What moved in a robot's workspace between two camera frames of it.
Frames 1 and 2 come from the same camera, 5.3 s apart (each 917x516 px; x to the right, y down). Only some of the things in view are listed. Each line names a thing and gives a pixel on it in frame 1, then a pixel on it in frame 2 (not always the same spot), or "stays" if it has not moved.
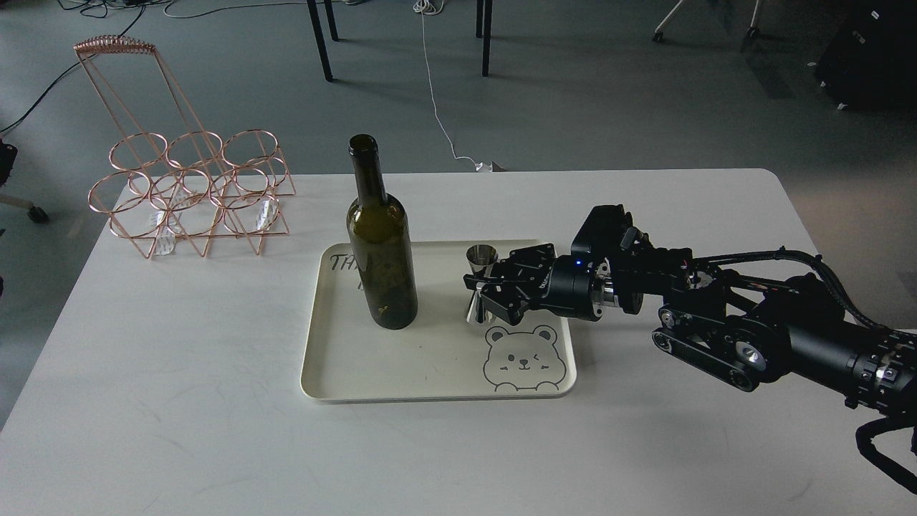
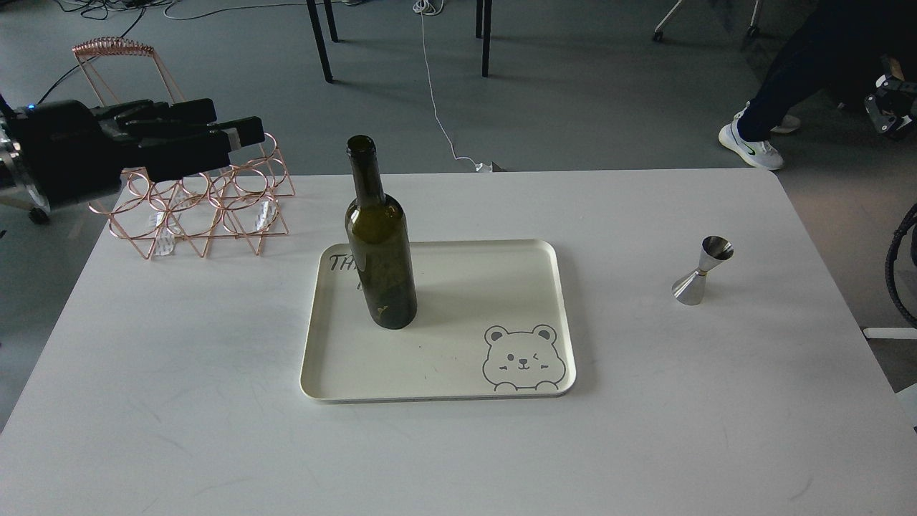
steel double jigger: (480, 256) to (689, 289)
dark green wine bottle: (381, 244) stays
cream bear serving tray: (438, 355) stays
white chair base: (752, 33) stays
